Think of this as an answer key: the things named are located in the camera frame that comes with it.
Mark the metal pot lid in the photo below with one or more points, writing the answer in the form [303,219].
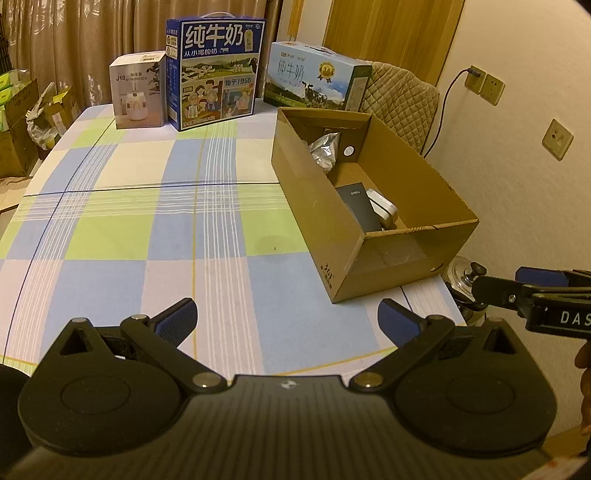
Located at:
[459,281]

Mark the tall blue milk carton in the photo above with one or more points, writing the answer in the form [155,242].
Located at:
[217,74]

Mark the quilted chair back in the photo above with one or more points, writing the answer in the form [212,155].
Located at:
[406,106]

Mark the small open cardboard box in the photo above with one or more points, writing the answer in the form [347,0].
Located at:
[62,110]

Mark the brown cardboard box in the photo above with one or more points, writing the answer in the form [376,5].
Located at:
[314,203]

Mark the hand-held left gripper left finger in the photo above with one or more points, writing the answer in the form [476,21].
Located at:
[178,318]

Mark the green silver tea packet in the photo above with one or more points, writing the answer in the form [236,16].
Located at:
[325,150]

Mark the black shaver box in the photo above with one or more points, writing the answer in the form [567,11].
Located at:
[358,207]

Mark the cream bed sheet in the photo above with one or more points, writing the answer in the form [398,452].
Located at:
[11,194]

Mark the light blue milk carton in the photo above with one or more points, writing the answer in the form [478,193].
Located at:
[309,74]

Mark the large cardboard storage box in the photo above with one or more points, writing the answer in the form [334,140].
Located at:
[18,134]

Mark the beige wall socket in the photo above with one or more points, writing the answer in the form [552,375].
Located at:
[557,139]
[492,90]

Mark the person's right hand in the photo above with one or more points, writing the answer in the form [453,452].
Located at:
[587,392]

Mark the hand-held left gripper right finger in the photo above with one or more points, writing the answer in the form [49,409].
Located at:
[397,318]

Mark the brown curtain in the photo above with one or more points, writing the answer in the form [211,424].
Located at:
[92,27]

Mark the stack of green tissue packs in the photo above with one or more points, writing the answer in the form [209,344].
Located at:
[5,92]

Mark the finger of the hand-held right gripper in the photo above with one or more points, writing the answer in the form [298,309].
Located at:
[501,290]
[542,276]

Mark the white humidifier box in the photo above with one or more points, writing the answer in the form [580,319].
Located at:
[136,92]

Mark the wall socket with plug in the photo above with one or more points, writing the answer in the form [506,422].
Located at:
[474,79]

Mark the wooden door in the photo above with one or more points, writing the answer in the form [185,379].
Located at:
[392,32]

